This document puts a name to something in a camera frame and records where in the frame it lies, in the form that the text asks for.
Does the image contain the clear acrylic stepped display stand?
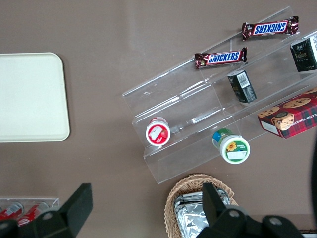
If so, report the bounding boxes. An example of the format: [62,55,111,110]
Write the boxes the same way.
[122,6,317,184]

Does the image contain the red tartan cookie box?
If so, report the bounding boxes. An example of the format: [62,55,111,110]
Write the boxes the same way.
[257,87,317,140]

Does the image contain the green lid yogurt cup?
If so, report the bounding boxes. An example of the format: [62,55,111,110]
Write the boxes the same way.
[211,127,251,165]

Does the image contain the oval light wicker basket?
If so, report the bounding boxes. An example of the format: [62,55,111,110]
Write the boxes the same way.
[164,173,240,238]

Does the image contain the silver foil container stack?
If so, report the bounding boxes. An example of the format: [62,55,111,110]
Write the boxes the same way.
[173,187,234,238]

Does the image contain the clear acrylic bottle rack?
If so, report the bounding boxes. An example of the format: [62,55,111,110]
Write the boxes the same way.
[0,197,60,225]

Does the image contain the cream plastic tray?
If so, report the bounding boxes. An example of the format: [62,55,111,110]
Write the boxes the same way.
[0,52,71,143]

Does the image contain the small black drink carton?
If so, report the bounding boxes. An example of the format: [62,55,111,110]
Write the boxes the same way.
[289,33,317,73]
[227,69,258,104]

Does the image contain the red lid yogurt cup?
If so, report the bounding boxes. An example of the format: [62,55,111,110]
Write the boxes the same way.
[145,117,171,147]

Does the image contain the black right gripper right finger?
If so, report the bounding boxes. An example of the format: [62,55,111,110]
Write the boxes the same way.
[195,182,258,238]

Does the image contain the Snickers chocolate bar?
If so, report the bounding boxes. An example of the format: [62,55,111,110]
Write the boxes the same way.
[194,47,248,69]
[242,16,300,42]

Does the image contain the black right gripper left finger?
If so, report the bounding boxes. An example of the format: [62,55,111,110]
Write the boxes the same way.
[34,182,94,238]

